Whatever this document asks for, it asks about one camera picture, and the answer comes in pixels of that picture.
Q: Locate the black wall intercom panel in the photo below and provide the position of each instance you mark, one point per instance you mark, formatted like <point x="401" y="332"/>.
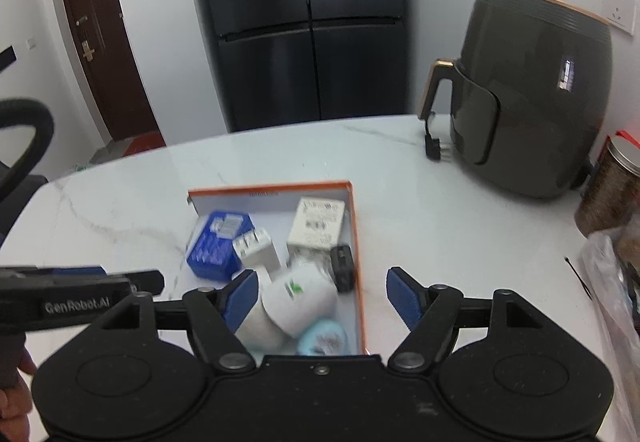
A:
<point x="7" y="58"/>

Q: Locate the black refrigerator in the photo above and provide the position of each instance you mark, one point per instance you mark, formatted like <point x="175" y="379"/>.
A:
<point x="281" y="62"/>

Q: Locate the clear plastic bag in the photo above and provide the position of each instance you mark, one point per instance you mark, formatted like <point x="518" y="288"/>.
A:
<point x="603" y="272"/>

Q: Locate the white plug-in vaporizer front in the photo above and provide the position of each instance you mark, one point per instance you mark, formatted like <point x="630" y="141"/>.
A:
<point x="258" y="332"/>

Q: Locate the blue toothpick jar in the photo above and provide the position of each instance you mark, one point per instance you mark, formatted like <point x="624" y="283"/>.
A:
<point x="324" y="338"/>

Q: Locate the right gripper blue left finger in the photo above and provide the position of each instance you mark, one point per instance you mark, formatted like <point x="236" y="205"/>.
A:
<point x="239" y="297"/>

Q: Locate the person's left hand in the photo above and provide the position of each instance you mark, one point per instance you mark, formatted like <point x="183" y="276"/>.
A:
<point x="16" y="404"/>

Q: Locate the white barcode product box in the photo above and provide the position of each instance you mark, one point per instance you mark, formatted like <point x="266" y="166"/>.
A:
<point x="317" y="224"/>

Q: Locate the black USB charger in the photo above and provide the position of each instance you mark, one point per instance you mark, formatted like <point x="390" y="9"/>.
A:
<point x="342" y="268"/>

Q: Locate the brown wooden door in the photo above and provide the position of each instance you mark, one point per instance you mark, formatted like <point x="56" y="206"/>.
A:
<point x="103" y="48"/>

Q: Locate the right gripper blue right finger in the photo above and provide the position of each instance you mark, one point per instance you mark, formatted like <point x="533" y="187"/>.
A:
<point x="408" y="297"/>

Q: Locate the orange white cardboard tray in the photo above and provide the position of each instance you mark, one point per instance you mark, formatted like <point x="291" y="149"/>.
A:
<point x="273" y="206"/>

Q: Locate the black hairpin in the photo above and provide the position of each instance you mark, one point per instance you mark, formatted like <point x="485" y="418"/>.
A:
<point x="582" y="283"/>

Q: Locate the blue rectangular box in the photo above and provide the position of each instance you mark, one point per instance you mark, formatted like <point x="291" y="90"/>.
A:
<point x="212" y="257"/>

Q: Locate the white plug-in vaporizer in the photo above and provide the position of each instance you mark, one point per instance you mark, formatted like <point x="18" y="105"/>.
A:
<point x="258" y="332"/>
<point x="299" y="298"/>

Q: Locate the white light switch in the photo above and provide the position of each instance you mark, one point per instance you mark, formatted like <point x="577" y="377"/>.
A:
<point x="31" y="43"/>

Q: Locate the glass jar with granules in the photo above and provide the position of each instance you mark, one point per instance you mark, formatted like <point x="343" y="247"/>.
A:
<point x="613" y="190"/>

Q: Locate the red doormat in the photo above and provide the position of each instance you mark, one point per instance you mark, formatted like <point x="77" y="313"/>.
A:
<point x="145" y="143"/>

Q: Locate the dark grey air fryer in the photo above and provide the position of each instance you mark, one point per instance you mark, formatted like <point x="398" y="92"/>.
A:
<point x="529" y="93"/>

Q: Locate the white wall socket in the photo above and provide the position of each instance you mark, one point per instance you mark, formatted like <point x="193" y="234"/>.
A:
<point x="621" y="14"/>

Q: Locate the white USB charger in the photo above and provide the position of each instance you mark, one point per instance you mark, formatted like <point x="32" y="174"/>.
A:
<point x="255" y="249"/>

